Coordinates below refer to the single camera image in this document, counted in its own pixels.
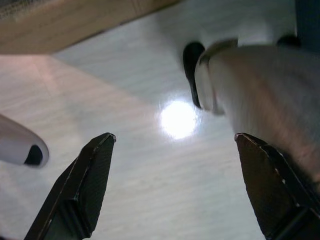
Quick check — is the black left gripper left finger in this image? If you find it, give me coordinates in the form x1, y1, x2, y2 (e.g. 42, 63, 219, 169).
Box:
23, 132, 117, 240

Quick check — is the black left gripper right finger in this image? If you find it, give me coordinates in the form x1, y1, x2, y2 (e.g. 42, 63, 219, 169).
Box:
234, 133, 320, 240

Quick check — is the white rounded plastic object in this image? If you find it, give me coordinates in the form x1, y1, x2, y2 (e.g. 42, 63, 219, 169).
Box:
0, 113, 50, 167

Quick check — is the blue bed frame base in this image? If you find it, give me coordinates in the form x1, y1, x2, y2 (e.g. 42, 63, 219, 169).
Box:
294, 0, 320, 51

